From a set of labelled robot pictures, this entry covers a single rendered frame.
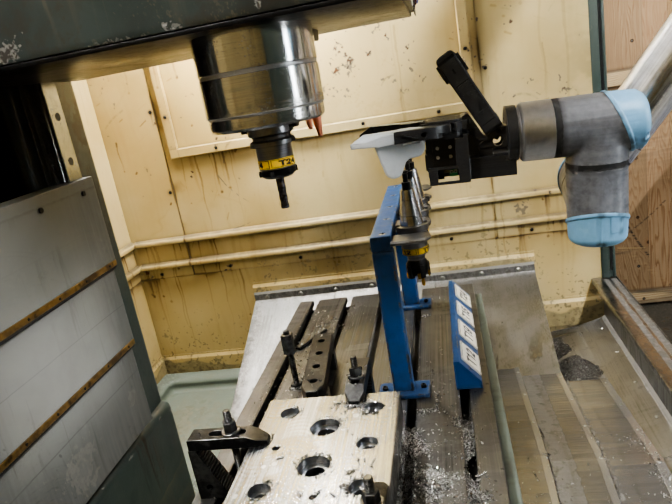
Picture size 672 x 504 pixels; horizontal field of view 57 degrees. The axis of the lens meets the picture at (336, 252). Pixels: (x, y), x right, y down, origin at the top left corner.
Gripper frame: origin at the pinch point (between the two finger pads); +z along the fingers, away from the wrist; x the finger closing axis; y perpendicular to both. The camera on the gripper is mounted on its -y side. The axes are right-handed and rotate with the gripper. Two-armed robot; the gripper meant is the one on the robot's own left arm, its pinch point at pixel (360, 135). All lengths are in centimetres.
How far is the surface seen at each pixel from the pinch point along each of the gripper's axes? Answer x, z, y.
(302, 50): -3.8, 5.3, -11.6
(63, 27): -12.5, 31.0, -17.7
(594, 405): 46, -39, 71
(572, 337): 93, -44, 77
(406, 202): 29.3, -3.3, 16.4
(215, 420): 72, 64, 88
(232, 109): -7.8, 14.3, -5.9
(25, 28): -12.5, 35.7, -18.3
